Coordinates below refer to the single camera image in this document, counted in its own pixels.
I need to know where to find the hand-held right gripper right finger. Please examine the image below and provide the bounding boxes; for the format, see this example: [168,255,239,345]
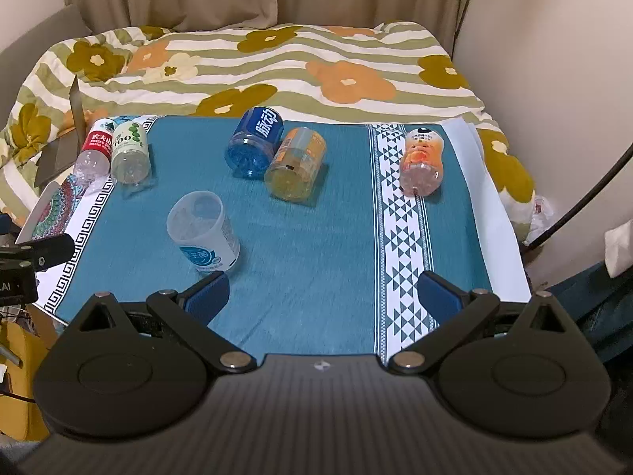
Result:
[386,271,570,375]

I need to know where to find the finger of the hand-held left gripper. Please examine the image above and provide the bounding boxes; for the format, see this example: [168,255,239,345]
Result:
[0,234,75,273]

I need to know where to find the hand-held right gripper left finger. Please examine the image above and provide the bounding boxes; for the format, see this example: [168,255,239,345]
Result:
[65,271,258,375]

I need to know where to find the clear plastic cup blue label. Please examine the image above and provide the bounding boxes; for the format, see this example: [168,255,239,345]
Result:
[167,190,241,276]

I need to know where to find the yellow bag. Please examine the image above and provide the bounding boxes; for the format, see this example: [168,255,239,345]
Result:
[0,321,59,442]

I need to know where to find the grey laptop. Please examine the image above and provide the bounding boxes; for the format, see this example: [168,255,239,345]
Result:
[36,76,86,189]

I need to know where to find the red label water bottle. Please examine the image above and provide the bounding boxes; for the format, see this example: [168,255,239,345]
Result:
[73,118,116,187]

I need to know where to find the teal patterned tablecloth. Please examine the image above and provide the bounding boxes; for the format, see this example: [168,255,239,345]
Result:
[15,114,533,357]

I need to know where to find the green label clear bottle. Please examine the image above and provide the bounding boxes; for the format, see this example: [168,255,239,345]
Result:
[110,121,151,187]

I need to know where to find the white plastic bag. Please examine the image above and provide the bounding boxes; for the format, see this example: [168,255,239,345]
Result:
[526,195,559,245]

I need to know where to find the orange pink plastic bottle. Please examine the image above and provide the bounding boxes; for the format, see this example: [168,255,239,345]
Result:
[398,127,446,197]

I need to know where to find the yellow orange plastic bottle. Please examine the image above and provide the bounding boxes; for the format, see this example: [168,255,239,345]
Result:
[263,127,328,203]

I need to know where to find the blue plastic bottle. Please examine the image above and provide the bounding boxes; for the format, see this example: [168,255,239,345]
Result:
[225,106,285,180]

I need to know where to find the white tissue paper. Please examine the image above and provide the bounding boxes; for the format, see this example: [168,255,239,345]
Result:
[603,222,633,274]

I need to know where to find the grey padded headboard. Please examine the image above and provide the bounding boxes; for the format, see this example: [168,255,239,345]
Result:
[0,4,91,124]

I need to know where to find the floral striped blanket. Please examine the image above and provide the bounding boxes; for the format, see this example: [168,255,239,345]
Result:
[0,21,538,239]

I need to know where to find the black cable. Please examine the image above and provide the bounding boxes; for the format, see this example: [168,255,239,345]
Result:
[523,142,633,248]

